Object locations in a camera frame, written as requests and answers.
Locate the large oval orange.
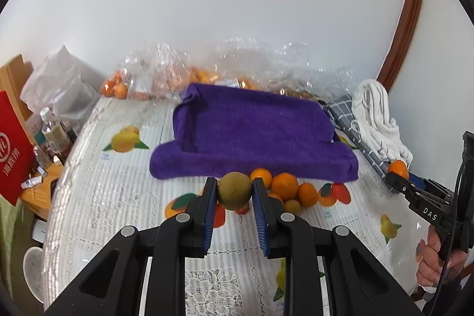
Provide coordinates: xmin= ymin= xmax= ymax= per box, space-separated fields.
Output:
xmin=250 ymin=168 xmax=272 ymax=189

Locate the round brownish-green fruit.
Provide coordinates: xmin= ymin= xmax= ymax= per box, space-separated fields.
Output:
xmin=218 ymin=171 xmax=252 ymax=211

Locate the person's right hand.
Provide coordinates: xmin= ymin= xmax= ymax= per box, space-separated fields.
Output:
xmin=416 ymin=225 xmax=468 ymax=287

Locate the white rolled towel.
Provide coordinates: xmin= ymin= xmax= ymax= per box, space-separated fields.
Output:
xmin=351 ymin=79 xmax=413 ymax=168

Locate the small orange tangerine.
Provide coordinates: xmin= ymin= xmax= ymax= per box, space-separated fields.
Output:
xmin=297 ymin=183 xmax=319 ymax=208

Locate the grey checked cloth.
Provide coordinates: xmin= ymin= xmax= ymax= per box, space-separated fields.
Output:
xmin=325 ymin=93 xmax=394 ymax=174

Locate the small yellow-green fruit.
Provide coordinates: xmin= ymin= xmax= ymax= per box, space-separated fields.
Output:
xmin=284 ymin=199 xmax=302 ymax=216

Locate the round orange tangerine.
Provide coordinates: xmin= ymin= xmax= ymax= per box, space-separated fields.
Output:
xmin=271 ymin=172 xmax=299 ymax=201

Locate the clear plastic bottle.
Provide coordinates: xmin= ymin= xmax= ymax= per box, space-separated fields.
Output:
xmin=40 ymin=108 xmax=71 ymax=154

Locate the clear plastic bag right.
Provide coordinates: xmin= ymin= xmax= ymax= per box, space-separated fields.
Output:
xmin=190 ymin=38 xmax=357 ymax=104

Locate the red paper bag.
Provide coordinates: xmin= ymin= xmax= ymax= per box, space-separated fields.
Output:
xmin=0 ymin=91 xmax=34 ymax=206

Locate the purple towel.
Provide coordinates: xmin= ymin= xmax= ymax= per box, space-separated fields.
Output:
xmin=149 ymin=84 xmax=358 ymax=183

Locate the translucent white plastic bag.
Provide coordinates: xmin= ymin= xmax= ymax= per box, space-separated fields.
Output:
xmin=20 ymin=46 xmax=101 ymax=133

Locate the clear plastic bag of oranges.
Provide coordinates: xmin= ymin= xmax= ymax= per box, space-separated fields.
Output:
xmin=100 ymin=42 xmax=191 ymax=100

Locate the brown wooden door frame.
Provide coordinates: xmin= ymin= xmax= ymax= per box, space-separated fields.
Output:
xmin=377 ymin=0 xmax=423 ymax=92

